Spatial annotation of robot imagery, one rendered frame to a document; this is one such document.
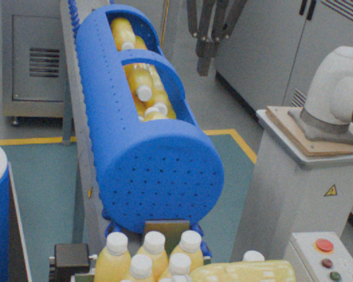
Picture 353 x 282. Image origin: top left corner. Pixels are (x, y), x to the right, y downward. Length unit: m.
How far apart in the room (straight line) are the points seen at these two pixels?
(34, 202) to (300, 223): 1.55
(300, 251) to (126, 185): 0.39
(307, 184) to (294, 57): 1.92
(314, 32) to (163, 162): 2.34
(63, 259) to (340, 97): 0.96
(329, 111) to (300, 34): 1.83
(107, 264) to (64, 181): 2.07
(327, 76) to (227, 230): 1.42
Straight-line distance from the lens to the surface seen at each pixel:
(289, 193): 1.80
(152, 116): 1.33
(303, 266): 1.17
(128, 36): 1.81
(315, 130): 1.79
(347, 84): 1.72
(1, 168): 1.38
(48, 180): 3.14
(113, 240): 1.07
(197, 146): 1.21
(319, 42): 3.40
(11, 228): 2.59
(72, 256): 1.19
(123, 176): 1.22
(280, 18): 3.77
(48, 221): 2.86
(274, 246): 1.93
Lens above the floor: 1.81
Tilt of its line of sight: 30 degrees down
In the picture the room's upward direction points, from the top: 10 degrees clockwise
